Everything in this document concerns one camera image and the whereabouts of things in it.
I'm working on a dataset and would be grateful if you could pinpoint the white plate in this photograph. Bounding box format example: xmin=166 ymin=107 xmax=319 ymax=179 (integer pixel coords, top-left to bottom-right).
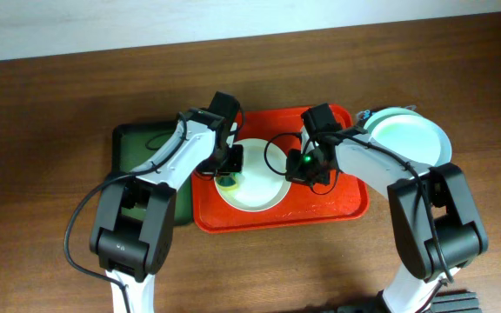
xmin=214 ymin=138 xmax=291 ymax=213

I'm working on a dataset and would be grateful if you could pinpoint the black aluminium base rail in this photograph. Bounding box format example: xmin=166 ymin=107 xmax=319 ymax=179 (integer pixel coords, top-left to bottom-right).
xmin=318 ymin=291 xmax=482 ymax=313

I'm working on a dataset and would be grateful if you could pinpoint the dark green rectangular tray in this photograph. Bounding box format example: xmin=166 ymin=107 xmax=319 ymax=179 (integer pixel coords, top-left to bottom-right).
xmin=111 ymin=122 xmax=193 ymax=226

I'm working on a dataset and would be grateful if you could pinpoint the pale blue plate top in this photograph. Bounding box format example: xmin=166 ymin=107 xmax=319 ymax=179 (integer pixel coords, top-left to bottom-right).
xmin=367 ymin=114 xmax=452 ymax=166

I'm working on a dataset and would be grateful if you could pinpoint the red plastic tray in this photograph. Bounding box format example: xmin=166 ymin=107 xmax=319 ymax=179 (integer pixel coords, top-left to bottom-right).
xmin=190 ymin=107 xmax=369 ymax=234

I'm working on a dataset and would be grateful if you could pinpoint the yellow green scrub sponge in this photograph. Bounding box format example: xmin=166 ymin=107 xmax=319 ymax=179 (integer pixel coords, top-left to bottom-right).
xmin=215 ymin=173 xmax=243 ymax=191

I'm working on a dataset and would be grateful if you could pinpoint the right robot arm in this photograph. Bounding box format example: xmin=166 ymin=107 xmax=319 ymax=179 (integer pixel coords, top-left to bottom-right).
xmin=284 ymin=103 xmax=489 ymax=312

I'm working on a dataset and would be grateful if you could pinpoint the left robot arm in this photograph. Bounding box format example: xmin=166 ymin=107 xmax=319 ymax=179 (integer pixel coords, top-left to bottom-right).
xmin=90 ymin=92 xmax=243 ymax=312

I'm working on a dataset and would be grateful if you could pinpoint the pale green plate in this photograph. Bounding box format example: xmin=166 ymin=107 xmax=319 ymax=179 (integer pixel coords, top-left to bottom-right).
xmin=363 ymin=107 xmax=419 ymax=131

